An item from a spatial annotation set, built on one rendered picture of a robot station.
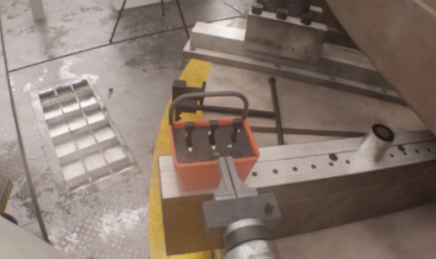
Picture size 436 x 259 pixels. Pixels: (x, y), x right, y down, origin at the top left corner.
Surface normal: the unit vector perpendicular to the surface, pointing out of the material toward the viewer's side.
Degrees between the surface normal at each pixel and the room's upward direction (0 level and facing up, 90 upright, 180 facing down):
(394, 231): 0
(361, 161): 0
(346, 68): 72
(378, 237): 0
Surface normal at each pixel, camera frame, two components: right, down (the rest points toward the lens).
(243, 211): 0.11, -0.70
